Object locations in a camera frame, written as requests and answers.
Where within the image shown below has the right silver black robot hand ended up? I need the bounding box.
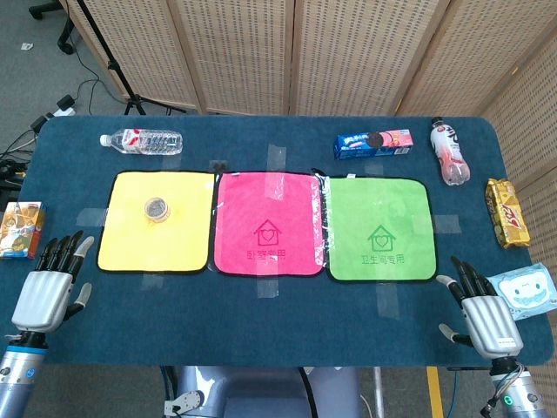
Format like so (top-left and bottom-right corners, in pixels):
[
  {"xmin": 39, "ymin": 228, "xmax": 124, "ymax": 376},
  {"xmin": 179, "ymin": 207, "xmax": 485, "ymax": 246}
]
[{"xmin": 436, "ymin": 255, "xmax": 525, "ymax": 361}]

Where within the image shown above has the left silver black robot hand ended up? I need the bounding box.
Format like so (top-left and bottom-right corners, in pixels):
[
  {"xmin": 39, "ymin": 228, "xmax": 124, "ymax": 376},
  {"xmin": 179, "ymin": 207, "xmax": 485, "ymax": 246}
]
[{"xmin": 10, "ymin": 230, "xmax": 95, "ymax": 334}]

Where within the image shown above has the small round tin can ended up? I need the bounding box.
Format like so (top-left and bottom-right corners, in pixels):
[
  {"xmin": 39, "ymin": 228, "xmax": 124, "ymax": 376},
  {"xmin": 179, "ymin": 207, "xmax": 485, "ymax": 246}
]
[{"xmin": 144, "ymin": 196, "xmax": 171, "ymax": 224}]

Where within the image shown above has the orange snack box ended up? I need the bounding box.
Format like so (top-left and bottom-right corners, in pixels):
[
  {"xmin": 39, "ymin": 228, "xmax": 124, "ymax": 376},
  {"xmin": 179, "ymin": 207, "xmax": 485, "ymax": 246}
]
[{"xmin": 0, "ymin": 200, "xmax": 48, "ymax": 260}]

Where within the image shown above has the blue pink cookie box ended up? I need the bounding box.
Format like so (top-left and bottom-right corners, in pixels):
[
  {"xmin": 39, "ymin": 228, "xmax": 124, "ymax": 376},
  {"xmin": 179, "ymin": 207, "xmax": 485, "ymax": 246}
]
[{"xmin": 333, "ymin": 128, "xmax": 414, "ymax": 161}]

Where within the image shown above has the light blue wet wipes pack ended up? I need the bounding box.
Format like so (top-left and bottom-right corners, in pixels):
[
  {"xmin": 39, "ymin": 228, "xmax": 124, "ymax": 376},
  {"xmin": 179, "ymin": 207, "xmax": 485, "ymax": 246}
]
[{"xmin": 486, "ymin": 261, "xmax": 557, "ymax": 322}]

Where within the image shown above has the yellow snack bag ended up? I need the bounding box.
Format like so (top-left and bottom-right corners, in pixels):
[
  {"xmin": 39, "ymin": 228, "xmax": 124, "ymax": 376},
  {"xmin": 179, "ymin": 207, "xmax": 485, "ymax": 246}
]
[{"xmin": 485, "ymin": 178, "xmax": 532, "ymax": 250}]

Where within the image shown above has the yellow cloth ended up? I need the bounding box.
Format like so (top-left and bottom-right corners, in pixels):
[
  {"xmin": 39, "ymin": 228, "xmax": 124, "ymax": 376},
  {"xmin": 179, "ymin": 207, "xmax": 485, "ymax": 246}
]
[{"xmin": 96, "ymin": 170, "xmax": 218, "ymax": 274}]

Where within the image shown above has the green cloth with house print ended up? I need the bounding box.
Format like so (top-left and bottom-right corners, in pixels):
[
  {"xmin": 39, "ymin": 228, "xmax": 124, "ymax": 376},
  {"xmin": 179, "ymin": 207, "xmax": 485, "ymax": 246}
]
[{"xmin": 324, "ymin": 175, "xmax": 438, "ymax": 283}]

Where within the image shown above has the pink drink bottle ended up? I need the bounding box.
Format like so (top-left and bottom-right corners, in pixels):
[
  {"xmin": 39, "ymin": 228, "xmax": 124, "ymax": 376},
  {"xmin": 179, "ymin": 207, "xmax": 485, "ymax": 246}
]
[{"xmin": 430, "ymin": 117, "xmax": 472, "ymax": 187}]

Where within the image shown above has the white power strip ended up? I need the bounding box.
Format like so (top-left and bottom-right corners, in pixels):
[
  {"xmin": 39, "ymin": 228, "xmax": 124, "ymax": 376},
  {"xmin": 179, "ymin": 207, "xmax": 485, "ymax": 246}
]
[{"xmin": 45, "ymin": 94, "xmax": 76, "ymax": 119}]

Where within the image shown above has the clear water bottle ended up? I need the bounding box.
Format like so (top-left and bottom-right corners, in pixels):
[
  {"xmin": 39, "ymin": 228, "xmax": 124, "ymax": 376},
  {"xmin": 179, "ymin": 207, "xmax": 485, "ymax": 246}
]
[{"xmin": 99, "ymin": 127, "xmax": 184, "ymax": 156}]

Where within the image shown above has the wicker folding screen panel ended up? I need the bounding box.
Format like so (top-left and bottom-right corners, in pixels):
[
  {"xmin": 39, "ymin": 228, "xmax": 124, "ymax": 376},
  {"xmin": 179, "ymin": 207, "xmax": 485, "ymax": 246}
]
[
  {"xmin": 64, "ymin": 0, "xmax": 204, "ymax": 112},
  {"xmin": 167, "ymin": 0, "xmax": 297, "ymax": 117},
  {"xmin": 395, "ymin": 0, "xmax": 557, "ymax": 118},
  {"xmin": 478, "ymin": 38, "xmax": 557, "ymax": 418},
  {"xmin": 289, "ymin": 0, "xmax": 452, "ymax": 118}
]

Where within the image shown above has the blue table mat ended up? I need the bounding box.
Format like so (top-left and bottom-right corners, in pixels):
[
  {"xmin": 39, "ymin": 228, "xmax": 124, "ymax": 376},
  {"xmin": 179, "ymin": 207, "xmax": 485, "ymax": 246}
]
[{"xmin": 0, "ymin": 113, "xmax": 554, "ymax": 367}]

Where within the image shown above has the pink cloth with house print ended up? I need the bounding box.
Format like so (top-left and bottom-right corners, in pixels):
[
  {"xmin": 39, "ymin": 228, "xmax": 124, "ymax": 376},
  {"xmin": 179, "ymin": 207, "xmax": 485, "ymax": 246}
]
[{"xmin": 212, "ymin": 171, "xmax": 325, "ymax": 278}]

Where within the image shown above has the grey robot torso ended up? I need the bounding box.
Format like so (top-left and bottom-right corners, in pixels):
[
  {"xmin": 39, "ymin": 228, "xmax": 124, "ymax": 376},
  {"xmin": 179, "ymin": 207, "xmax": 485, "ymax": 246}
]
[{"xmin": 163, "ymin": 365, "xmax": 362, "ymax": 418}]

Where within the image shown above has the black tripod stand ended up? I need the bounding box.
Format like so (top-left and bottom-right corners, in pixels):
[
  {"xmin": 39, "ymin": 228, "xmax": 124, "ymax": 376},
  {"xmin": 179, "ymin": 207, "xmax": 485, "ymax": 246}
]
[{"xmin": 76, "ymin": 0, "xmax": 188, "ymax": 117}]

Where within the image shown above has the black office chair base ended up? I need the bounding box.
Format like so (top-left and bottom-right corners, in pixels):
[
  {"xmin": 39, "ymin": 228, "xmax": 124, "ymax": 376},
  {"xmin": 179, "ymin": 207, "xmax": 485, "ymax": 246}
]
[{"xmin": 29, "ymin": 0, "xmax": 77, "ymax": 56}]

